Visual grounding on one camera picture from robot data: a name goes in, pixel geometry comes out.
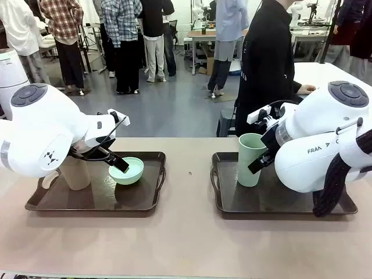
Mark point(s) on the tall sage green cup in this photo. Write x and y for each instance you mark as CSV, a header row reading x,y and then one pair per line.
x,y
245,162

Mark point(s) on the mint green bowl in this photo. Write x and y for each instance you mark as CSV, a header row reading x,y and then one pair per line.
x,y
132,176

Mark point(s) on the person in black tee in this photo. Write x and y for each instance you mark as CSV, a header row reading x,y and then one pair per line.
x,y
154,29

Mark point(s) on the grey plastic stool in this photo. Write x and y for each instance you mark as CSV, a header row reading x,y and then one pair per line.
x,y
226,122

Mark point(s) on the person's left hand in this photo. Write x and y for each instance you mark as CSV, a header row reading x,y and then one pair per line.
x,y
306,89

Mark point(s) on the person in dark red top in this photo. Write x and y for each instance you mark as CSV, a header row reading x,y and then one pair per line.
x,y
354,23

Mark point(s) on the person in blue plaid shirt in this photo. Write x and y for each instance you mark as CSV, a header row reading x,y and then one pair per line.
x,y
123,35

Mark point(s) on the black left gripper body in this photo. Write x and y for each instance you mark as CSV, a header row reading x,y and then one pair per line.
x,y
93,151

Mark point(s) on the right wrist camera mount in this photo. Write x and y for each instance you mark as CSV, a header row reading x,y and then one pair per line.
x,y
257,116

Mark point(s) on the cardboard box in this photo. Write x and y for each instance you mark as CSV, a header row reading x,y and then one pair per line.
x,y
207,62

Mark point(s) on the person in white shirt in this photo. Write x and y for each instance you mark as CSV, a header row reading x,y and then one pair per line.
x,y
17,29

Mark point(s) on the brown workbench table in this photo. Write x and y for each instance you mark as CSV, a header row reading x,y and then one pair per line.
x,y
203,33

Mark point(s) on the person in black hoodie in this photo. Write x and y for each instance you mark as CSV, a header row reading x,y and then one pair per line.
x,y
264,72

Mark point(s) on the tall beige cup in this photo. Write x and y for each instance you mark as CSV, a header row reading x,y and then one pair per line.
x,y
77,177

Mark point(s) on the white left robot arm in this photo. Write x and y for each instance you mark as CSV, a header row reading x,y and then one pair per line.
x,y
43,130

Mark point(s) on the black pole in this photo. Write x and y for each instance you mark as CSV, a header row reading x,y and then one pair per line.
x,y
329,32

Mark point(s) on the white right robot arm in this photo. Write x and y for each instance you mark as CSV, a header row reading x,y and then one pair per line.
x,y
319,130

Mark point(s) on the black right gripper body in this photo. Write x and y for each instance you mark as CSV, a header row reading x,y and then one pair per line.
x,y
270,142

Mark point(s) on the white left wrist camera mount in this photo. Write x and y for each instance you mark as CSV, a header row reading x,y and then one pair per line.
x,y
119,117

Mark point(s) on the person in red plaid shirt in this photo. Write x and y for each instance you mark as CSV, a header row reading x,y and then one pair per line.
x,y
62,29

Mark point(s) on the person's left forearm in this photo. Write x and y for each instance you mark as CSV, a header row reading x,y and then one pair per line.
x,y
296,88

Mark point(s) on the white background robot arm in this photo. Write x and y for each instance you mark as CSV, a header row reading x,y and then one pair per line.
x,y
196,14
295,14

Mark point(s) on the person in light blue shirt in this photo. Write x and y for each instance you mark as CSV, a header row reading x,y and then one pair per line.
x,y
228,29

